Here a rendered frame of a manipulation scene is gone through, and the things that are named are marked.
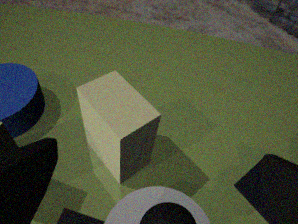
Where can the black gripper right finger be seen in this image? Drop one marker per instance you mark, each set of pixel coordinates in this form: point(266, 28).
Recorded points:
point(280, 182)

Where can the blue cylinder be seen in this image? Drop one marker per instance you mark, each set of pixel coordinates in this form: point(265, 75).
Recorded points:
point(21, 100)

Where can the french press with plunger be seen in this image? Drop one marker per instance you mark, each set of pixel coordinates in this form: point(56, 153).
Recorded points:
point(150, 205)

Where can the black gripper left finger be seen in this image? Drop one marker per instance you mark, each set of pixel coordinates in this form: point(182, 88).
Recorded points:
point(25, 174)

